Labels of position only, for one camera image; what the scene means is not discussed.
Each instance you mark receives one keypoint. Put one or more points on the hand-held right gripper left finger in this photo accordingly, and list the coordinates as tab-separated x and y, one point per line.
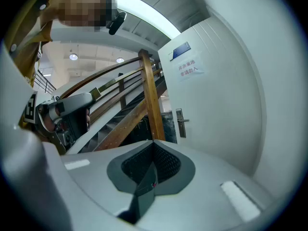
96	172

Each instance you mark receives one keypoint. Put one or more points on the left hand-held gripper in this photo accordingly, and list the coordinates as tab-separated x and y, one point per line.
74	124

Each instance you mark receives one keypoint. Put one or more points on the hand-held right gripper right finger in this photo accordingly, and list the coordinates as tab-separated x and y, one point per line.
211	191

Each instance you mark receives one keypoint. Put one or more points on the white door with handle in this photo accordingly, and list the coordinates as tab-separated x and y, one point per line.
216	105

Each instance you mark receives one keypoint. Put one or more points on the person's left hand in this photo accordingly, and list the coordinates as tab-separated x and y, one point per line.
49	124

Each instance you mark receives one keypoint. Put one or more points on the wooden handrail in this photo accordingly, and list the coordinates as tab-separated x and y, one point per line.
96	77

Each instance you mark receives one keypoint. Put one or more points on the black metal railing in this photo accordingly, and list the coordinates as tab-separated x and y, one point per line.
45	83

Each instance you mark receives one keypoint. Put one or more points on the round ceiling lamp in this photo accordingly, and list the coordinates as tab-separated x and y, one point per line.
119	60
73	56

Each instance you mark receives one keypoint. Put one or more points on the mustard yellow jacket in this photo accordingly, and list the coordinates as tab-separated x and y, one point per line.
26	32

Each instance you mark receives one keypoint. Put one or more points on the person's face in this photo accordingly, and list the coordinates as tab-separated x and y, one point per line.
81	6

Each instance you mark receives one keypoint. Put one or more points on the long ceiling light strip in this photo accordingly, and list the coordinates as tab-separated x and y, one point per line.
149	11

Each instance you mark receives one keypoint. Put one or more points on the white paper notice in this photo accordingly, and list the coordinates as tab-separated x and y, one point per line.
190	68

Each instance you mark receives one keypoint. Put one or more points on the wooden stair post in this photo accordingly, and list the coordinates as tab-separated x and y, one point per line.
151	93

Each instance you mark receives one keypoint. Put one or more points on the black head-mounted camera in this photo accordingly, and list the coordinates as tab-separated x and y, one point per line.
116	23

